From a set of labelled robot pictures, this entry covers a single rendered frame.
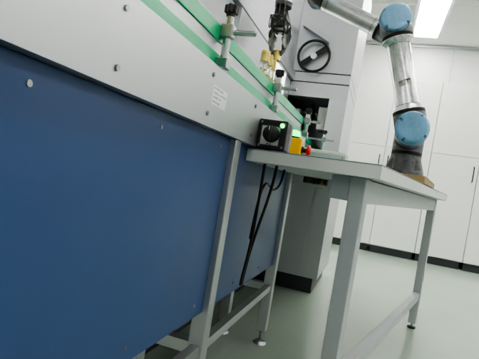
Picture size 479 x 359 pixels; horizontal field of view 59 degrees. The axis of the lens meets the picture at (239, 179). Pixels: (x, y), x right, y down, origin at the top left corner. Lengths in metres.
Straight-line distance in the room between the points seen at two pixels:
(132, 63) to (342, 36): 2.37
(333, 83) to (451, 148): 2.96
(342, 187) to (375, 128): 4.44
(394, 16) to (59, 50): 1.44
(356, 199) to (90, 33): 0.75
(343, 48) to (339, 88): 0.25
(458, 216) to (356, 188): 4.48
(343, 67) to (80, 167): 2.40
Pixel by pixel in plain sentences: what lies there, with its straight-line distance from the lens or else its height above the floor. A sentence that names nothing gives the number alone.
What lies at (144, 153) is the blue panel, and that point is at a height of 0.68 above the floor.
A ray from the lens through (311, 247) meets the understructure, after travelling 2.75.
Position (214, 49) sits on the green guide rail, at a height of 0.91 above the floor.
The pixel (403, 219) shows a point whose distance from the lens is 5.47.
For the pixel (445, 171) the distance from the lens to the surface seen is 5.52.
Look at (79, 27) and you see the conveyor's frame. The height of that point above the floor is 0.80.
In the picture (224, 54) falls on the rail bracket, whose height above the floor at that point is 0.91.
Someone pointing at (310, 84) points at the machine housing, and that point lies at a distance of 2.82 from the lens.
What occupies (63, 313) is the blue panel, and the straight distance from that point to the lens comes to 0.61.
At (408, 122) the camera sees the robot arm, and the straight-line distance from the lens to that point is 1.65.
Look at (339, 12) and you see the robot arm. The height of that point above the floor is 1.42.
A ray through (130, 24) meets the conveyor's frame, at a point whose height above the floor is 0.84.
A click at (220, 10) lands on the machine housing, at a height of 1.25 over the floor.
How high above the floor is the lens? 0.67
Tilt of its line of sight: 1 degrees down
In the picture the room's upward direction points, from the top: 9 degrees clockwise
